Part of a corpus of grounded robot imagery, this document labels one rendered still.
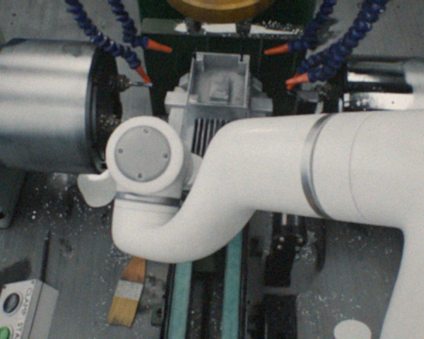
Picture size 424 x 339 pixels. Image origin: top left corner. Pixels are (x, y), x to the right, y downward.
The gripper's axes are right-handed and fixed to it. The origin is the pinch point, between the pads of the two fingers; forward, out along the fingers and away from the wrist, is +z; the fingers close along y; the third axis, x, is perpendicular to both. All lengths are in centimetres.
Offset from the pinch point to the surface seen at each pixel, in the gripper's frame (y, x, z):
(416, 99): 38.6, 14.2, 0.2
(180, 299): 1.6, -21.6, 7.3
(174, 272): 0.1, -17.3, 9.7
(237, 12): 8.9, 22.2, -14.3
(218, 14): 6.2, 21.7, -14.4
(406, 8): 56, 54, 64
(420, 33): 58, 45, 59
